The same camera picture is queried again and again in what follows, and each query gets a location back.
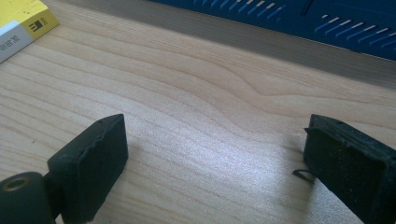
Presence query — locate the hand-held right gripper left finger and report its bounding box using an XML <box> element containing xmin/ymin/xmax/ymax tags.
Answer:
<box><xmin>46</xmin><ymin>113</ymin><xmax>130</xmax><ymax>224</ymax></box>

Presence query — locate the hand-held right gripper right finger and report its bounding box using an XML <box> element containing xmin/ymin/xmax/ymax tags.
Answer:
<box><xmin>303</xmin><ymin>113</ymin><xmax>396</xmax><ymax>224</ymax></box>

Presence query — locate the blue file rack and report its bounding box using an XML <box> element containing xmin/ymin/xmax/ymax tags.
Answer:
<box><xmin>148</xmin><ymin>0</ymin><xmax>396</xmax><ymax>62</ymax></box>

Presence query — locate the yellow book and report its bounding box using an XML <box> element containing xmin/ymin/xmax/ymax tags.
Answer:
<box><xmin>0</xmin><ymin>0</ymin><xmax>60</xmax><ymax>64</ymax></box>

